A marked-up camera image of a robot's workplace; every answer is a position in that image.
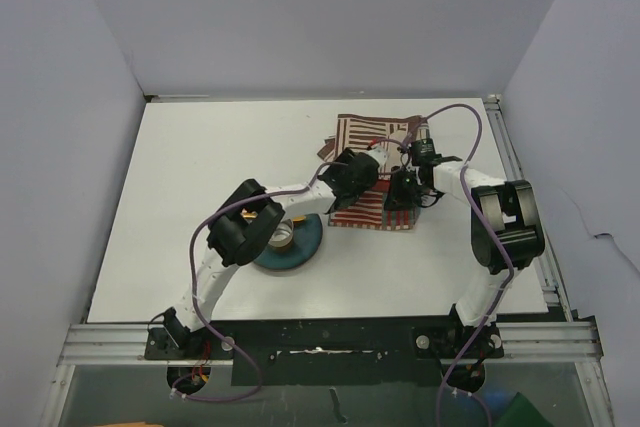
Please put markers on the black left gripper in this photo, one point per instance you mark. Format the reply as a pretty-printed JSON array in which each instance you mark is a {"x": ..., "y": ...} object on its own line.
[{"x": 344, "y": 157}]

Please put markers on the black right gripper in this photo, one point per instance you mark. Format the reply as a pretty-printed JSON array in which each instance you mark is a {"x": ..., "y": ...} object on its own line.
[{"x": 397, "y": 200}]

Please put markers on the patchwork striped cloth placemat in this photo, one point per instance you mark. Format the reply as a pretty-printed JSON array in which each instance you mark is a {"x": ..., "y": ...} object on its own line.
[{"x": 386, "y": 140}]

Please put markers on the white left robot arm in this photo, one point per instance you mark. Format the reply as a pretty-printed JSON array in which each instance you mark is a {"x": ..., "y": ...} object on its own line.
[{"x": 239, "y": 231}]

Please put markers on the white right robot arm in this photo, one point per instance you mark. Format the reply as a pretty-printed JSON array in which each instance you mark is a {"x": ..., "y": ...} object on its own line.
[{"x": 490, "y": 214}]

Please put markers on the blue ceramic plate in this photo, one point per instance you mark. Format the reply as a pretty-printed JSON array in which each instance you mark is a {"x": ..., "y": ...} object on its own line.
[{"x": 308, "y": 236}]

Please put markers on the beige metal cup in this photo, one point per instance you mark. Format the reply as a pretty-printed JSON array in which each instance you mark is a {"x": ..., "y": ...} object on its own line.
[{"x": 283, "y": 236}]

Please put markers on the gold spoon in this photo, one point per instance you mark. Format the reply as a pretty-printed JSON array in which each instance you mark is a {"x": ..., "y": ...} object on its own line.
[{"x": 300, "y": 220}]

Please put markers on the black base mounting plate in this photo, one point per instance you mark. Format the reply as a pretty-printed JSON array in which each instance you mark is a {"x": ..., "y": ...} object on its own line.
[{"x": 332, "y": 352}]

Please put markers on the blue object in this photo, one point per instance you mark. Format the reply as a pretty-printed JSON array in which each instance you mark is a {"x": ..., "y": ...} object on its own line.
[{"x": 496, "y": 397}]

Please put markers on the green object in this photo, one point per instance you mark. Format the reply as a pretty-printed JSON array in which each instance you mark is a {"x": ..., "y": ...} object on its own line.
[{"x": 522, "y": 413}]

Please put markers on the right side aluminium rail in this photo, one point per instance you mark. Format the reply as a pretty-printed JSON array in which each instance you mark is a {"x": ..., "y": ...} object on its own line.
[{"x": 558, "y": 335}]

